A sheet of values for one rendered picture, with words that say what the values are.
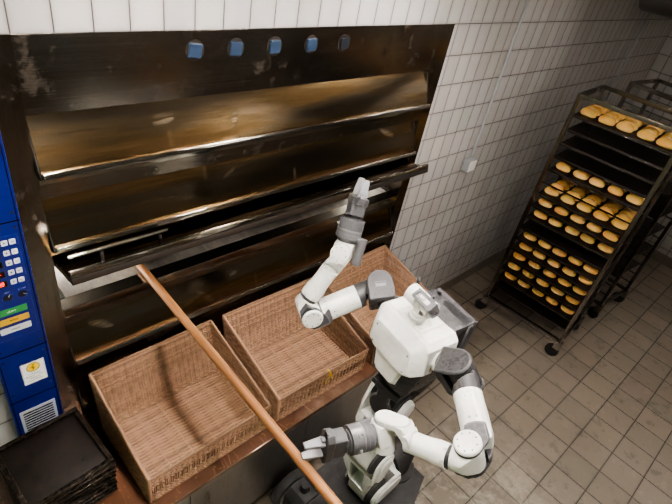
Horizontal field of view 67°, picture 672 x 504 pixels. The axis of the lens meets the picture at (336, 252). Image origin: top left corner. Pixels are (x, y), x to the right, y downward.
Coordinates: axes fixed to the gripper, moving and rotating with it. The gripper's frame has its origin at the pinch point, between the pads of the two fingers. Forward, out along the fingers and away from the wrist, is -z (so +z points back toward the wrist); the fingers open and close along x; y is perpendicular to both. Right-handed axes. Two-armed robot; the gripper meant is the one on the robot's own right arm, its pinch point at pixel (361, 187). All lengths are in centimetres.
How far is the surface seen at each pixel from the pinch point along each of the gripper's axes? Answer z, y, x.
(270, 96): -22, 36, -32
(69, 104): -2, 90, 12
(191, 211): 26, 55, -22
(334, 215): 23, -9, -84
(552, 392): 111, -196, -120
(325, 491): 78, -2, 52
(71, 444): 114, 76, 0
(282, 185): 11, 23, -48
